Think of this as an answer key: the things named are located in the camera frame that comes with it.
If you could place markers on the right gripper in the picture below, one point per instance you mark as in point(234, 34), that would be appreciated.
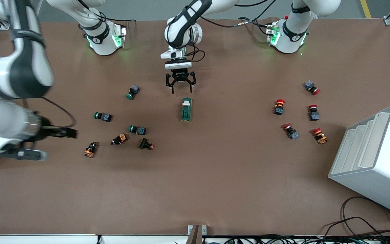
point(47, 129)

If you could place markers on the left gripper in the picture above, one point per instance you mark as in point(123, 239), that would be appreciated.
point(180, 76)

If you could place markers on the green load switch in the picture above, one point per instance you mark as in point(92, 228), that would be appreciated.
point(186, 112)

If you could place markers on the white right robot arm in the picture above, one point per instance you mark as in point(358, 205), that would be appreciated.
point(12, 78)

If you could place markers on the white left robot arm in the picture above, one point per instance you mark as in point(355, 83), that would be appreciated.
point(293, 37)

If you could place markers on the black push button orange block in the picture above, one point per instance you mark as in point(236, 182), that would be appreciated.
point(90, 150)
point(120, 138)

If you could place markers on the green push button blue block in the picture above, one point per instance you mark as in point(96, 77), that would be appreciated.
point(141, 130)
point(133, 90)
point(105, 117)

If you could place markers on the black push button red block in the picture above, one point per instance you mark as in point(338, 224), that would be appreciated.
point(145, 144)

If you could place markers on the brown paper table cover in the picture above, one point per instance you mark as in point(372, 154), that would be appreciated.
point(215, 169)

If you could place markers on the red emergency button blue block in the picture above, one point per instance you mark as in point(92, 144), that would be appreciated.
point(314, 116)
point(310, 85)
point(293, 134)

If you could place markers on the red emergency button orange block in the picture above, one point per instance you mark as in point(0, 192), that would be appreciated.
point(321, 138)

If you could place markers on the white slotted rack bin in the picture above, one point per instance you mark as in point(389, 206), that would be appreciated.
point(384, 183)

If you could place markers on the white table edge rail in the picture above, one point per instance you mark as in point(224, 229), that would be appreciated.
point(46, 240)

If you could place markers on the metal table edge bracket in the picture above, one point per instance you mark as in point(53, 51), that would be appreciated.
point(191, 230)

